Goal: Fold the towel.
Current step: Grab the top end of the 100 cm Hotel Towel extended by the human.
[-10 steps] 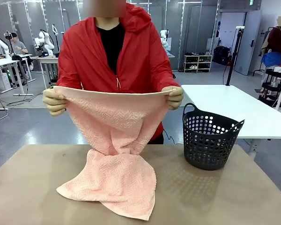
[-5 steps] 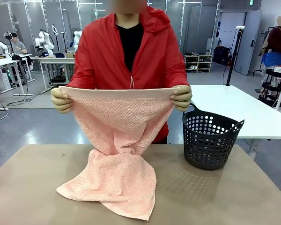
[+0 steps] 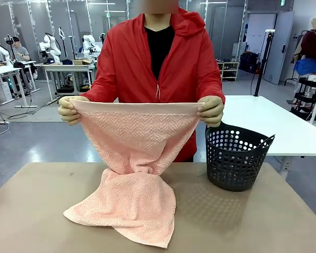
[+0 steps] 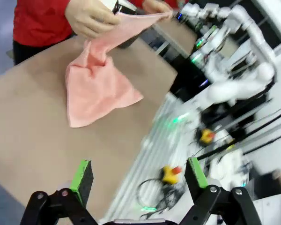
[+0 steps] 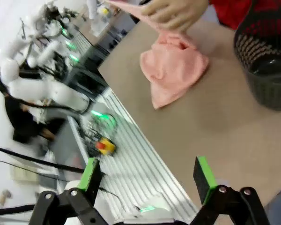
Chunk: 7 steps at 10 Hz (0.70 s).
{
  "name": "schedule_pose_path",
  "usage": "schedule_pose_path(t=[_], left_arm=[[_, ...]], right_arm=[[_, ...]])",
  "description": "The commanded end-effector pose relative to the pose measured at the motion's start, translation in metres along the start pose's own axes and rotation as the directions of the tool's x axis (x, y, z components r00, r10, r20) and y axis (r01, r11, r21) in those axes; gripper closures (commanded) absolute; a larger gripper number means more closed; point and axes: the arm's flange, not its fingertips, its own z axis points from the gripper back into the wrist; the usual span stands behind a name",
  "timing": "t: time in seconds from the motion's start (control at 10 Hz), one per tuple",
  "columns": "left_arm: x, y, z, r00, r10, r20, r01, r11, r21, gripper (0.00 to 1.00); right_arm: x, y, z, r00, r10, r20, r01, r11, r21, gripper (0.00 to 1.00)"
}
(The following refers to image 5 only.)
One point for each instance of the black perforated plastic basket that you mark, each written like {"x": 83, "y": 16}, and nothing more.
{"x": 269, "y": 89}

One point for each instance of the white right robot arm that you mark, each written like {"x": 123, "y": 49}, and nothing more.
{"x": 159, "y": 202}

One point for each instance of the pink terry towel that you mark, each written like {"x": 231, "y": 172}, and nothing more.
{"x": 173, "y": 70}

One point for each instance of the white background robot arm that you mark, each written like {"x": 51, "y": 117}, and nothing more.
{"x": 45, "y": 52}

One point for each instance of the yellow emergency stop button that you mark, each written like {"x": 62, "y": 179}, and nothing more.
{"x": 105, "y": 145}

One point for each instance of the black control box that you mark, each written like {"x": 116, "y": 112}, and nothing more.
{"x": 89, "y": 70}

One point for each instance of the person's left forearm red sleeve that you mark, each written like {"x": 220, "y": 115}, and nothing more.
{"x": 227, "y": 11}

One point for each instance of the aluminium profile table frame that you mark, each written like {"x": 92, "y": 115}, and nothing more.
{"x": 135, "y": 164}

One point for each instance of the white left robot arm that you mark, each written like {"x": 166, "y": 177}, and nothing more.
{"x": 37, "y": 90}

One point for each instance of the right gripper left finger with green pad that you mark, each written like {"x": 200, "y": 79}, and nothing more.
{"x": 89, "y": 178}

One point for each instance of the person's left hand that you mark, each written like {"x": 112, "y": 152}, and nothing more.
{"x": 175, "y": 12}

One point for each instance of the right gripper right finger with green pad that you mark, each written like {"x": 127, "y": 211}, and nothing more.
{"x": 204, "y": 180}

